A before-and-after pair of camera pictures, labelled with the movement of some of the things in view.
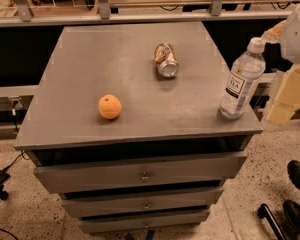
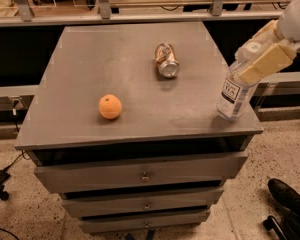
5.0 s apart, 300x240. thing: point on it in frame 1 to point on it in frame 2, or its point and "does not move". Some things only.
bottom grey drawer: (143, 223) does not move
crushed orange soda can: (166, 61) does not move
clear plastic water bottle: (243, 80) does not move
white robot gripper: (297, 35) to (296, 23)
